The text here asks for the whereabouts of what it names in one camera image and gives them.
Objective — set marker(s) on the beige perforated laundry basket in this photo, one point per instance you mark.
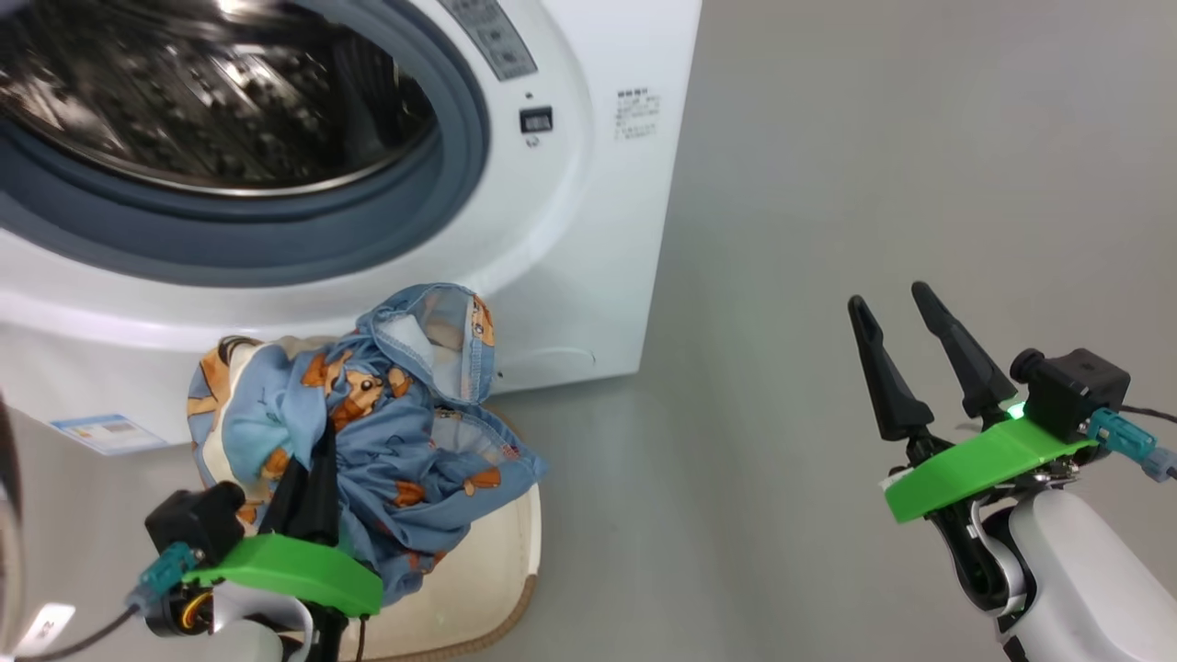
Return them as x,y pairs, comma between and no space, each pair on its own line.
469,579

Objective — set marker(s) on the blue white energy label sticker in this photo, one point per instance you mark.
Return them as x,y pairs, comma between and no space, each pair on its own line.
110,434

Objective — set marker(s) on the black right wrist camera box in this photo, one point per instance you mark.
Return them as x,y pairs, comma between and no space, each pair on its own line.
1076,386

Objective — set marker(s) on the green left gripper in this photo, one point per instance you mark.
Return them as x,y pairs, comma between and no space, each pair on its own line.
294,565

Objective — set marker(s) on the grey round washing machine door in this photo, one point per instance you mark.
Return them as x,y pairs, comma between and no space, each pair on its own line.
7,515

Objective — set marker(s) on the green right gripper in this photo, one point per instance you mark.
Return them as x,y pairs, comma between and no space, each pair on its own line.
984,464

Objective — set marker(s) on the grey warning sticker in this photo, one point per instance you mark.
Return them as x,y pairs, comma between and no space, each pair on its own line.
492,37

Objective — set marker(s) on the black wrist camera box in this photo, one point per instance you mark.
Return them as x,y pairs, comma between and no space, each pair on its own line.
193,519
1076,386

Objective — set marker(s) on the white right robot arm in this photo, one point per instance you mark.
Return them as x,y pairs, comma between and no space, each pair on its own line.
1085,570

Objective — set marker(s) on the blue bear print garment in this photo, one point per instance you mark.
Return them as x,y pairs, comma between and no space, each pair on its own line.
405,441

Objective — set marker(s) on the white front-load washing machine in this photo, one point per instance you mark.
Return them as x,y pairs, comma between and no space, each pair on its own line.
598,230

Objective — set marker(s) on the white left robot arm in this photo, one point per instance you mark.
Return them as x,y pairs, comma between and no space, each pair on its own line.
248,634

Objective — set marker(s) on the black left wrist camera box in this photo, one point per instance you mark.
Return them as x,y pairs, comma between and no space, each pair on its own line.
193,519

